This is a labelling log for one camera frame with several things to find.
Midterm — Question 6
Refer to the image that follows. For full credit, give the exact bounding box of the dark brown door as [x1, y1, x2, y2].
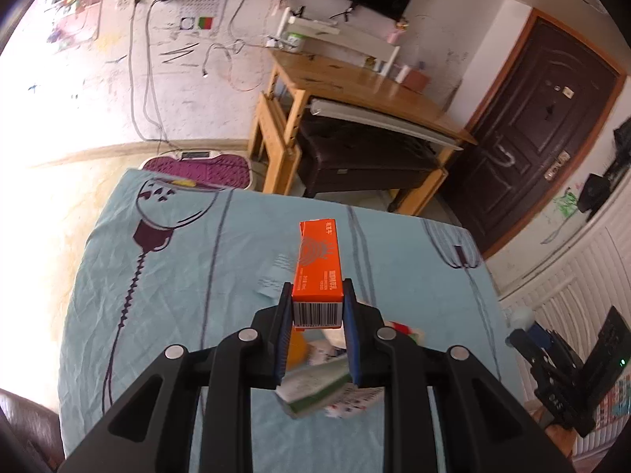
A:
[439, 7, 628, 259]

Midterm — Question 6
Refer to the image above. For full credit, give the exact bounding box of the black cable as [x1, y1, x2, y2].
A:
[129, 0, 168, 153]

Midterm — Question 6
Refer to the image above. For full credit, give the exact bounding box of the white red patterned packet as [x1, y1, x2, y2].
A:
[325, 384, 385, 419]

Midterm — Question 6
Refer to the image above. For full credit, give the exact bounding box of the wall poster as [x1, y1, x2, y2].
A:
[47, 0, 112, 52]

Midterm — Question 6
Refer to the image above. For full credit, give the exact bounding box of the light blue printed tablecloth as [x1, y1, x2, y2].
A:
[58, 168, 523, 473]

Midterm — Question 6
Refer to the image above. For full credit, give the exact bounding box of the white louvered closet door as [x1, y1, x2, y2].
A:
[498, 192, 631, 473]

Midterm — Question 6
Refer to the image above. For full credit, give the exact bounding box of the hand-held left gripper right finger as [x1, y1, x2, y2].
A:
[342, 278, 575, 473]

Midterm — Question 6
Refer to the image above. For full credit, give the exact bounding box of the pink box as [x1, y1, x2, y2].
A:
[404, 66, 432, 92]

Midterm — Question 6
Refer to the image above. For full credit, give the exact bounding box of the white printed leaflet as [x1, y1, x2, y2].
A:
[259, 253, 299, 299]

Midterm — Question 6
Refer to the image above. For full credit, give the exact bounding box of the orange box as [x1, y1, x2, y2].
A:
[292, 218, 344, 330]

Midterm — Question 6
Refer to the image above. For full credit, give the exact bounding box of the white cable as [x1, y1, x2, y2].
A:
[202, 0, 287, 94]

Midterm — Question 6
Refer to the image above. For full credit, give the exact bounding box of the green white carton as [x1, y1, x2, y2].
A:
[276, 357, 353, 419]

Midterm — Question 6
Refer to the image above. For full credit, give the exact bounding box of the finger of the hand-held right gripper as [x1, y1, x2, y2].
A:
[530, 324, 560, 356]
[505, 330, 543, 363]

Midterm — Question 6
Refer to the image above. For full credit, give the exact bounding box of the wooden desk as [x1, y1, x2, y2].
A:
[246, 49, 478, 218]

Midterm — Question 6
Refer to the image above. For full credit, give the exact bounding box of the white desk shelf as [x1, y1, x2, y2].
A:
[276, 7, 401, 77]

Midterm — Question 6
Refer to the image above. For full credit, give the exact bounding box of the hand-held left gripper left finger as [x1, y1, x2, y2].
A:
[58, 281, 297, 473]

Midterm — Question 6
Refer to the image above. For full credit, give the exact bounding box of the brown leather sofa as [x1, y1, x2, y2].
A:
[0, 388, 65, 473]

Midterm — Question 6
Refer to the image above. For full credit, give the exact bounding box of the metal door handle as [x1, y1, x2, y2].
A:
[542, 153, 570, 181]

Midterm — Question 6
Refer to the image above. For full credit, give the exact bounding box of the dark hanging bag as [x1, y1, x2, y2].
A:
[578, 173, 614, 212]

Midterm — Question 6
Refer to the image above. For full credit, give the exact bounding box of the black hanging bag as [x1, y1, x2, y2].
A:
[611, 115, 631, 158]

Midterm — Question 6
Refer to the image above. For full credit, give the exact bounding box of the black ottoman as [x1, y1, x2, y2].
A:
[298, 115, 442, 198]

